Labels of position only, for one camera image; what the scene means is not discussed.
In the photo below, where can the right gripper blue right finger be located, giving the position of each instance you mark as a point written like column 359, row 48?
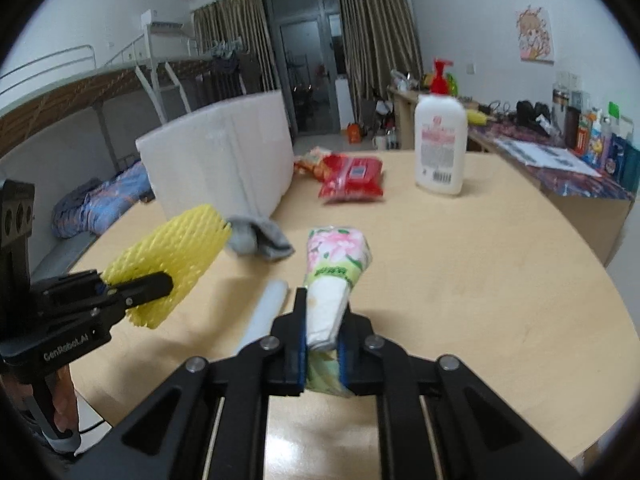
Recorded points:
column 436, row 418

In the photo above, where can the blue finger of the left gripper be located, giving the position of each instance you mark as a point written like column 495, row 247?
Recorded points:
column 138, row 291

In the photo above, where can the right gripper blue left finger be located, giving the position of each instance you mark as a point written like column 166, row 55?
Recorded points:
column 207, row 420

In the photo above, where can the yellow foam fruit net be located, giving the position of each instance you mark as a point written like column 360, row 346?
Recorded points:
column 184, row 247

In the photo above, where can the grey sock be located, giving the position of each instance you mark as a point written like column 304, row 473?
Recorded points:
column 256, row 236

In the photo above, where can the floral tissue pack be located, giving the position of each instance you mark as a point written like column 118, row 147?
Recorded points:
column 337, row 256

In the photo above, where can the left hand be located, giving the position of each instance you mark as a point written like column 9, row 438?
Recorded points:
column 64, row 398

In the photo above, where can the blue orange quilt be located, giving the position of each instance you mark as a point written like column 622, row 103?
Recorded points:
column 96, row 205

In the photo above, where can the white foam tube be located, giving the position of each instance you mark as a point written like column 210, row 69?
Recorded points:
column 267, row 309

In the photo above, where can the white styrofoam box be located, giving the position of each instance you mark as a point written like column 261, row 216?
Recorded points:
column 235, row 155

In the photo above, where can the metal bunk bed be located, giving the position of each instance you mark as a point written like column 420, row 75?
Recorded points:
column 48, row 89

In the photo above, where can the orange snack bag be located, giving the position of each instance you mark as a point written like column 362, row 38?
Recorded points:
column 313, row 164

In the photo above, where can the hanging dark clothes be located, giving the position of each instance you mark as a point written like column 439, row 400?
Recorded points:
column 226, row 59

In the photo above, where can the red wet wipes pack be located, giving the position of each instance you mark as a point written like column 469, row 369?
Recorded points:
column 349, row 179

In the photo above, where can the white air conditioner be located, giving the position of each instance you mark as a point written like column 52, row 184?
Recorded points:
column 156, row 23

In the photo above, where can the printed paper sheet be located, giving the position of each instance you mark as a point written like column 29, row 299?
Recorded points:
column 545, row 156

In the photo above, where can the glass balcony door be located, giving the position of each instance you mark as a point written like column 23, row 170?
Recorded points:
column 307, row 41

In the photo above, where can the white lotion pump bottle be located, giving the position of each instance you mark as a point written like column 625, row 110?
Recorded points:
column 440, row 136

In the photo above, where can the left brown curtain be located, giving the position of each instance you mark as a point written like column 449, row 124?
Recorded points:
column 244, row 20

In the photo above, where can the brown curtain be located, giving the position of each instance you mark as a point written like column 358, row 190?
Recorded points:
column 379, row 36
column 244, row 20

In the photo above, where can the black bag on desk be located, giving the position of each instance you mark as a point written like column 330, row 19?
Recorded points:
column 527, row 113

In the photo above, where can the wooden desk with drawers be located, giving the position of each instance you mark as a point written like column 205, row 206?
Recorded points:
column 404, row 106

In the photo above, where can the cluster of toiletry bottles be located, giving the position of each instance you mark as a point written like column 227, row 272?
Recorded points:
column 603, row 138

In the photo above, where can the green bottle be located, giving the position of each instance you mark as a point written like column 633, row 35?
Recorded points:
column 452, row 84

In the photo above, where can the right brown curtain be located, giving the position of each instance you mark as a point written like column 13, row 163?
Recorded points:
column 379, row 36

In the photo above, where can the anime girl poster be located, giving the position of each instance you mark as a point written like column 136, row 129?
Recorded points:
column 534, row 35

